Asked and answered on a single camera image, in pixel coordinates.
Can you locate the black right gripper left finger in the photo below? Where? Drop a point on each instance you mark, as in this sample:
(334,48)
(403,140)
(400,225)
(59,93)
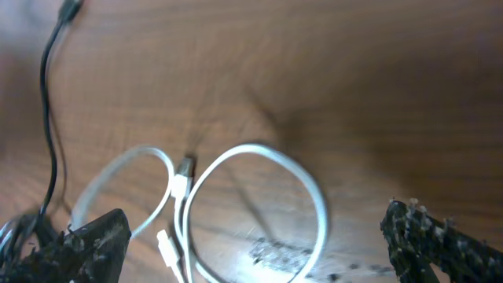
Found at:
(94,252)

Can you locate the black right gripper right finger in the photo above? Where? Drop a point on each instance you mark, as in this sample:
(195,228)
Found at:
(416,242)

